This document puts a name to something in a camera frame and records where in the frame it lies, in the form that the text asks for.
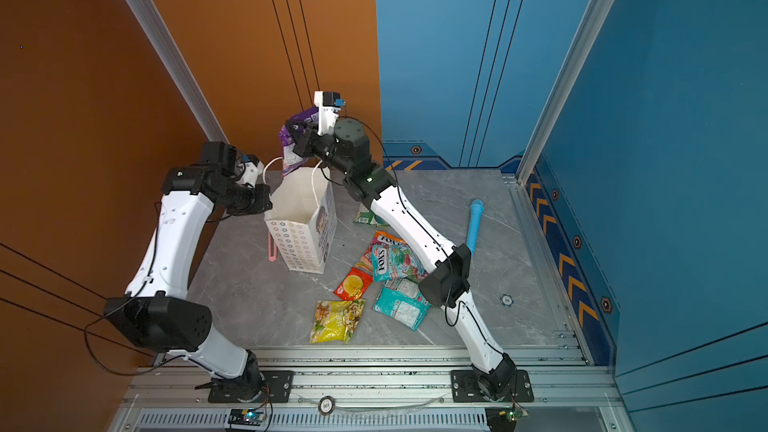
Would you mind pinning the blue cylinder tool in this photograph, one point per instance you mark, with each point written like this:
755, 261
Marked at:
476, 212

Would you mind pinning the aluminium rail frame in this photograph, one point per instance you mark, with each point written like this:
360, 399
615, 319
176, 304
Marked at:
383, 388

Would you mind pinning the teal Fox's candy bag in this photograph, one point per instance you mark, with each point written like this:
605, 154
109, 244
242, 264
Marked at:
396, 262

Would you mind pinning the green snack bag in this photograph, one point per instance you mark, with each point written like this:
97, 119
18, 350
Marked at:
365, 216

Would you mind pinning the aluminium corner post right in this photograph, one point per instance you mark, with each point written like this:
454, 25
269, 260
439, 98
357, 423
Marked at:
586, 34

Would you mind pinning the purple Fox's candy bag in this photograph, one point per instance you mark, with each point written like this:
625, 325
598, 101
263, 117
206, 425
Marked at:
290, 159

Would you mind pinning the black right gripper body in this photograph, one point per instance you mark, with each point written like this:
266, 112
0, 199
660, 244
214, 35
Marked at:
317, 146

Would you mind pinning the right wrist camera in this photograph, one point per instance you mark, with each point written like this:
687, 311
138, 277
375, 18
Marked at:
329, 105

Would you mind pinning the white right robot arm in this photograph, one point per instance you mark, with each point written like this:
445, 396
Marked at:
346, 148

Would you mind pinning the white paper bag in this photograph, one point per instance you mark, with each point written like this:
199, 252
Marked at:
303, 220

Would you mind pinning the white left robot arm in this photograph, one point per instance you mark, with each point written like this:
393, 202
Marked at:
154, 312

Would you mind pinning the green circuit board left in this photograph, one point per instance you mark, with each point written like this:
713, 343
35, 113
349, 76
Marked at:
248, 419

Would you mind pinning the green circuit board right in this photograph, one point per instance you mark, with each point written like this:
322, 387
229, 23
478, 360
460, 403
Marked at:
504, 419

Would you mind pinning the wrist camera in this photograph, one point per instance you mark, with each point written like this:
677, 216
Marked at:
253, 170
329, 105

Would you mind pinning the aluminium corner post left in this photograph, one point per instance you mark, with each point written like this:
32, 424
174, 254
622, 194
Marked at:
160, 37

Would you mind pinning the pink utility knife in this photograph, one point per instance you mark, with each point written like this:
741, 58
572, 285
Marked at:
272, 248

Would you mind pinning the green circuit board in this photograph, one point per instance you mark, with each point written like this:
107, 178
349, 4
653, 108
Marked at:
248, 419
504, 419

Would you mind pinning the red yellow snack packet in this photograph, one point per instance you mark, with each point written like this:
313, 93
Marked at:
354, 285

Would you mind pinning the yellow snack bag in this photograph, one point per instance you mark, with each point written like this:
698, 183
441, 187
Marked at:
336, 320

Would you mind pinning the teal white candy bag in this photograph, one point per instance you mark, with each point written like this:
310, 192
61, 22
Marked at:
401, 300

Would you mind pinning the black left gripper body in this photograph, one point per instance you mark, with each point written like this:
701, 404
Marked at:
245, 201

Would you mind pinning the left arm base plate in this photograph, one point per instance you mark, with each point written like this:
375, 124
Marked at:
271, 386

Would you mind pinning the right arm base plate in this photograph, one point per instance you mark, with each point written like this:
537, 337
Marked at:
468, 387

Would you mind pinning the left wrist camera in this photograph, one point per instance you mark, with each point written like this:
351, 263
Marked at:
253, 170

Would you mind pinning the aluminium corner post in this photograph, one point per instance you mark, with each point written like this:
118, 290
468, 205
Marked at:
160, 37
586, 34

